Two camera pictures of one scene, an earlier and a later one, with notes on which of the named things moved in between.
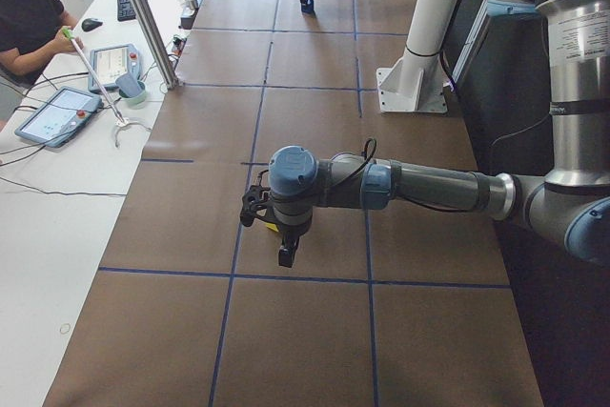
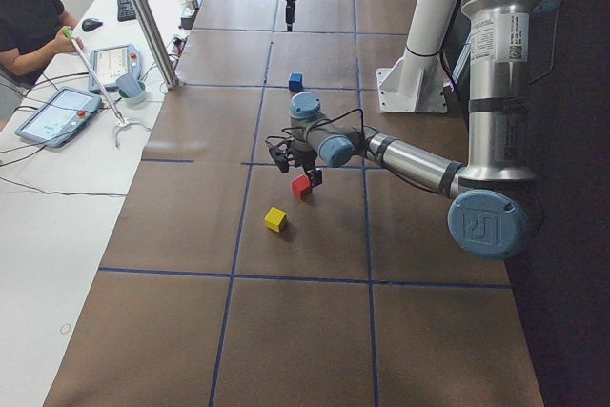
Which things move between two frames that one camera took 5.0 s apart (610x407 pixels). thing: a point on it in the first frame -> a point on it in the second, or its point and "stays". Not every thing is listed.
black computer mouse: (90, 24) stays
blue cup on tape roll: (132, 91) stays
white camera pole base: (416, 82) stays
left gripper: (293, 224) -> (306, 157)
